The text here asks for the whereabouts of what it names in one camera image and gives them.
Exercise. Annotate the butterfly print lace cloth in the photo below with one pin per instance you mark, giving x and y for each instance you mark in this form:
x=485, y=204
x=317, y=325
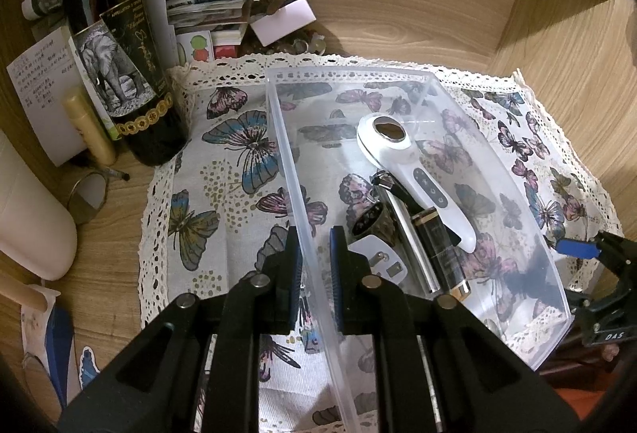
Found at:
x=224, y=194

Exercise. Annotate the white handheld facial device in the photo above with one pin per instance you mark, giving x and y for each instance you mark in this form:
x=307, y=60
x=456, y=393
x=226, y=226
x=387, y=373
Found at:
x=423, y=179

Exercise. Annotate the black dotted cylinder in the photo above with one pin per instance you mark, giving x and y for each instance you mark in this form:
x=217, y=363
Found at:
x=371, y=219

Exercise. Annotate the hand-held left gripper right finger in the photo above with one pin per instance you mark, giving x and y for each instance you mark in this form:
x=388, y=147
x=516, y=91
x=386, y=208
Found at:
x=338, y=283

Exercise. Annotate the silver metal tube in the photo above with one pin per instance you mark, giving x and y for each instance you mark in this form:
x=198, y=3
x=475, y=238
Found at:
x=413, y=244

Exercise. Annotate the stack of booklets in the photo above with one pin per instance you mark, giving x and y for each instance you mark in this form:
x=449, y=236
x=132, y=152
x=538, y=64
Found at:
x=209, y=7

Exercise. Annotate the blue butterfly sticker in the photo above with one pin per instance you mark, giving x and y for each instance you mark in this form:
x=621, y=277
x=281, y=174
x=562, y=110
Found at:
x=88, y=366

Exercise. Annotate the white plug adapter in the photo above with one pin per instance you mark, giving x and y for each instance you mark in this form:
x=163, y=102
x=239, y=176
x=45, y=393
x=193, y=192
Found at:
x=371, y=253

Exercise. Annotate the dark wine bottle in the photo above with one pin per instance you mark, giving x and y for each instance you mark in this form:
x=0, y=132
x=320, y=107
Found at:
x=149, y=134

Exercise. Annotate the yellow lip balm tube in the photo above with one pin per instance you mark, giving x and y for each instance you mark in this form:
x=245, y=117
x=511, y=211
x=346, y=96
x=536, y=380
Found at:
x=89, y=129

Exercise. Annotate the white handwritten note paper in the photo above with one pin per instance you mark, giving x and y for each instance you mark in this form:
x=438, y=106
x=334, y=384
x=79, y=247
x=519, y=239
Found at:
x=40, y=79

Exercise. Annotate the fruit sticker sheet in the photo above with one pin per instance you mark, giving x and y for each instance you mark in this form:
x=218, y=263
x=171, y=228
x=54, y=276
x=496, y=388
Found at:
x=195, y=45

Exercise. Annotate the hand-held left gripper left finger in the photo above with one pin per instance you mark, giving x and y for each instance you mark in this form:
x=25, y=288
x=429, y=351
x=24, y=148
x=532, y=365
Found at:
x=293, y=273

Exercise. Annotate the pale pink sticky note pad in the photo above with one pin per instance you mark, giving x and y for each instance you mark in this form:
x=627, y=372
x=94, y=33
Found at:
x=283, y=20

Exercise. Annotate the black and gold lipstick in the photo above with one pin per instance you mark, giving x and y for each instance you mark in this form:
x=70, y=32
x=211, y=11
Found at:
x=443, y=253

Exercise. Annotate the clear plastic storage box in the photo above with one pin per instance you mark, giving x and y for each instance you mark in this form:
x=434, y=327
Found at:
x=507, y=234

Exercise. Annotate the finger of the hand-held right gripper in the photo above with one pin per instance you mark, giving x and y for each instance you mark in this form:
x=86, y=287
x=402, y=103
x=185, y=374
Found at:
x=577, y=248
x=599, y=293

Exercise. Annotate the pale cylindrical device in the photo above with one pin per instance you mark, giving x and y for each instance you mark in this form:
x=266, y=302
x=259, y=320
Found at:
x=30, y=224

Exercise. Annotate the round metal-rimmed mirror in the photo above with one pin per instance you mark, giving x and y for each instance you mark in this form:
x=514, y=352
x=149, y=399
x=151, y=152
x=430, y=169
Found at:
x=89, y=199

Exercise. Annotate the blue flat object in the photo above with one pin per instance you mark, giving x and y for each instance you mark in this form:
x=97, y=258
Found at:
x=58, y=353

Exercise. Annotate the pile of brown trinkets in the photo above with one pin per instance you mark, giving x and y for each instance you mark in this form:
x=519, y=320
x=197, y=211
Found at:
x=298, y=45

